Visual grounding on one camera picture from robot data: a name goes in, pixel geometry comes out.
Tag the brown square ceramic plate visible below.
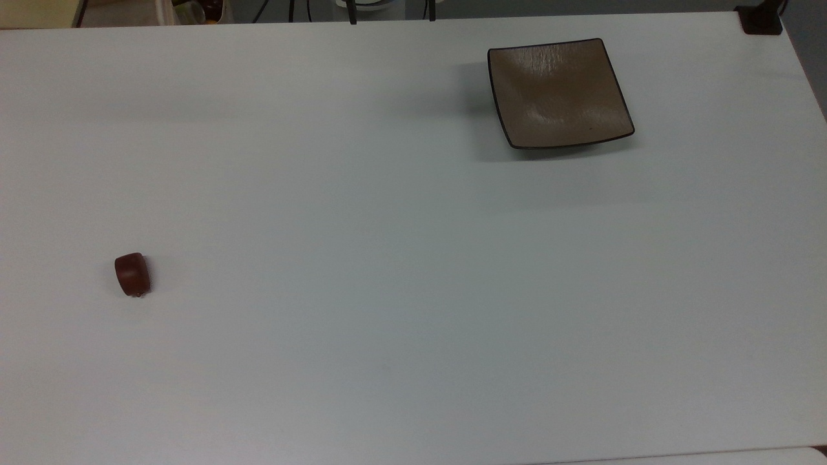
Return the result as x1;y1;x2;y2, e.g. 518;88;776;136
487;38;636;150

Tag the small red-brown round food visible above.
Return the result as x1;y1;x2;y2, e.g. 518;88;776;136
114;253;152;298

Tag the black corner camera mount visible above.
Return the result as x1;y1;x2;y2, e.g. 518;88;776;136
735;0;785;36

